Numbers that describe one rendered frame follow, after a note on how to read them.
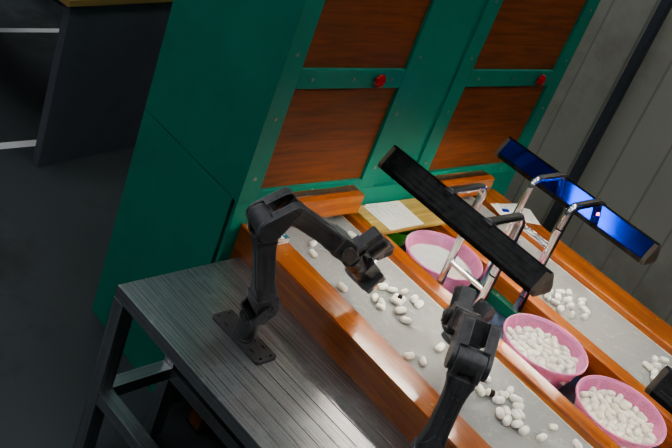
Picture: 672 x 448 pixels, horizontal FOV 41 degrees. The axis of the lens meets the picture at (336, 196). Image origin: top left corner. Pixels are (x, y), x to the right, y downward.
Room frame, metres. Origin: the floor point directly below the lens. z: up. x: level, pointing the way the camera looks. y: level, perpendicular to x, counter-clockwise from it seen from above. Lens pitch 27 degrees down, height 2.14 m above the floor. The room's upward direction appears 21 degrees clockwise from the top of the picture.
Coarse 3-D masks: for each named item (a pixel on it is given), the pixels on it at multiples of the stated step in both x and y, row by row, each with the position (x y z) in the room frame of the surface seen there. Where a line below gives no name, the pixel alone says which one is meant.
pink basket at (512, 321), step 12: (504, 324) 2.29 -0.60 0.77; (516, 324) 2.37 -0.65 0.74; (528, 324) 2.40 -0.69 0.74; (552, 324) 2.41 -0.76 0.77; (504, 336) 2.26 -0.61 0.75; (516, 348) 2.19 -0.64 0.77; (576, 348) 2.35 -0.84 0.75; (528, 360) 2.16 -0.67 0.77; (540, 372) 2.16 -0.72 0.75; (552, 372) 2.15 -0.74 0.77; (576, 372) 2.26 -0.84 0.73; (552, 384) 2.18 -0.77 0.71
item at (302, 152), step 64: (192, 0) 2.55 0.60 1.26; (256, 0) 2.38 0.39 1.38; (320, 0) 2.30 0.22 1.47; (384, 0) 2.50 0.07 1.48; (448, 0) 2.68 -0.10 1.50; (512, 0) 2.94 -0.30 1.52; (576, 0) 3.21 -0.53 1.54; (192, 64) 2.50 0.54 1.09; (256, 64) 2.33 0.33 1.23; (320, 64) 2.38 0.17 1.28; (384, 64) 2.57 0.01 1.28; (448, 64) 2.79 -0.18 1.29; (512, 64) 3.06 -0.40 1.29; (192, 128) 2.45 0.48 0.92; (256, 128) 2.27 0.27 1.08; (320, 128) 2.45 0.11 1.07; (384, 128) 2.64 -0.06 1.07; (448, 128) 2.91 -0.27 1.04; (512, 128) 3.20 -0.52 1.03; (256, 192) 2.30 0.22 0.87
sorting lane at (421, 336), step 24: (336, 216) 2.59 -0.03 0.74; (312, 240) 2.39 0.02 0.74; (312, 264) 2.26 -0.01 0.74; (336, 264) 2.31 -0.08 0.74; (384, 264) 2.42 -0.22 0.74; (336, 288) 2.19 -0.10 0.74; (360, 288) 2.24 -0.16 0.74; (408, 288) 2.33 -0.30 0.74; (360, 312) 2.12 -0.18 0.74; (384, 312) 2.16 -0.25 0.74; (408, 312) 2.21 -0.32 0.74; (432, 312) 2.26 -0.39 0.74; (384, 336) 2.05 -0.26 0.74; (408, 336) 2.10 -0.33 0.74; (432, 336) 2.14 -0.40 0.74; (408, 360) 1.99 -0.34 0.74; (432, 360) 2.03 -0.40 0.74; (432, 384) 1.93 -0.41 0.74; (504, 384) 2.05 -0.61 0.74; (480, 408) 1.91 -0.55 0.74; (528, 408) 1.99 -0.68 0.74; (480, 432) 1.82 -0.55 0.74; (504, 432) 1.85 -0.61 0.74; (552, 432) 1.93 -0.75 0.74; (576, 432) 1.96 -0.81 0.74
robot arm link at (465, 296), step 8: (456, 288) 1.99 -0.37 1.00; (464, 288) 1.96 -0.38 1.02; (472, 288) 1.97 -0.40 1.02; (456, 296) 1.97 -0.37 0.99; (464, 296) 1.95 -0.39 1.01; (472, 296) 1.95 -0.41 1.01; (456, 304) 1.93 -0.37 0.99; (464, 304) 1.93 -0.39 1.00; (472, 304) 1.97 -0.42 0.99; (448, 312) 1.87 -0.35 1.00; (440, 320) 1.88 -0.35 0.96
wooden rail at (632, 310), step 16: (496, 192) 3.20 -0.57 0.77; (528, 224) 3.03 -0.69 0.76; (528, 240) 2.95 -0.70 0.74; (560, 256) 2.88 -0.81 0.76; (576, 256) 2.92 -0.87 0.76; (576, 272) 2.81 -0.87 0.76; (592, 272) 2.85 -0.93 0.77; (592, 288) 2.76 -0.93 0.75; (608, 288) 2.78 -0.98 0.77; (608, 304) 2.71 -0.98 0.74; (624, 304) 2.71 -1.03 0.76; (640, 304) 2.75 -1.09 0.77; (640, 320) 2.64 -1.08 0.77; (656, 320) 2.69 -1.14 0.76; (656, 336) 2.59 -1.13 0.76
